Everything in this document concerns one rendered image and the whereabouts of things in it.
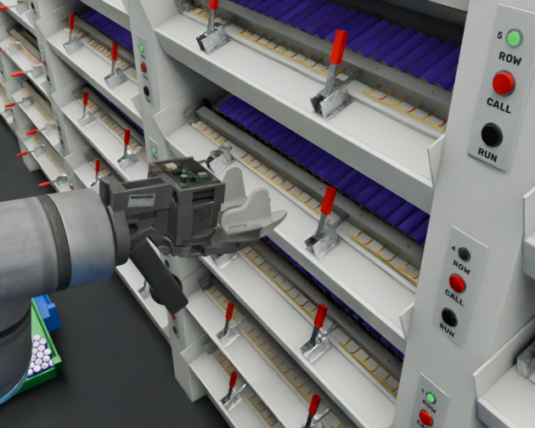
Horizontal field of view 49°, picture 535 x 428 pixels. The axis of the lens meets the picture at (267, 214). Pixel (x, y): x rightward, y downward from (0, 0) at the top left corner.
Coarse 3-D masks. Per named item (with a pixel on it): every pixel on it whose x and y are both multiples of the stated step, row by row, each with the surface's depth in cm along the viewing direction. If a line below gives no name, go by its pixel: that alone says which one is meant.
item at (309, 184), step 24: (216, 120) 102; (240, 144) 97; (288, 168) 88; (288, 192) 86; (312, 192) 84; (336, 192) 81; (360, 216) 77; (384, 240) 74; (408, 240) 72; (408, 264) 71
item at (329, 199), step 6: (330, 192) 74; (324, 198) 75; (330, 198) 74; (324, 204) 75; (330, 204) 75; (324, 210) 75; (330, 210) 75; (324, 216) 76; (318, 222) 77; (324, 222) 76; (318, 228) 77; (318, 234) 77; (324, 234) 77
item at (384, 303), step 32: (192, 96) 106; (224, 96) 110; (160, 128) 106; (192, 128) 107; (256, 160) 95; (288, 224) 83; (352, 256) 76; (384, 256) 74; (352, 288) 73; (384, 288) 71; (384, 320) 68
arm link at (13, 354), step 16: (0, 336) 53; (16, 336) 55; (0, 352) 55; (16, 352) 57; (32, 352) 62; (0, 368) 56; (16, 368) 58; (0, 384) 57; (16, 384) 60; (0, 400) 59
